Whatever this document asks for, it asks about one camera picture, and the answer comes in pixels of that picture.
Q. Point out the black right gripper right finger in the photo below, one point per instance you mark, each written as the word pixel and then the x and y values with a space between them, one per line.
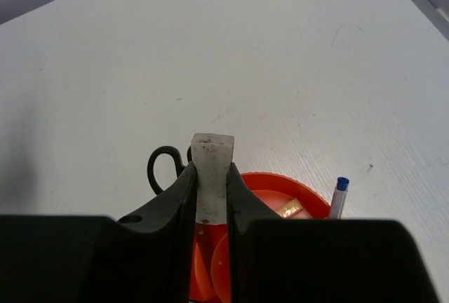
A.
pixel 340 260

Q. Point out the orange round organizer container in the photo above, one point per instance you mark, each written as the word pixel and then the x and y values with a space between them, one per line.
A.
pixel 263 254

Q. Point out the black handled scissors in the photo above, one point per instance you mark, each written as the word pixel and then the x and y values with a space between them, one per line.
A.
pixel 165 164

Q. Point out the white eraser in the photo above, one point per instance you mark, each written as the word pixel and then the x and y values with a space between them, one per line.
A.
pixel 212 156

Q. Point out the blue gel pen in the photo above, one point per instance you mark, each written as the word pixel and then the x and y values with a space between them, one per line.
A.
pixel 339 198

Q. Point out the tan barcode eraser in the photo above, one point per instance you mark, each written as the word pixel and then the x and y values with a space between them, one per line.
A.
pixel 290 209

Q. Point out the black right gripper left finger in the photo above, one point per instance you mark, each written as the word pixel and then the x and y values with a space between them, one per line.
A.
pixel 146 256

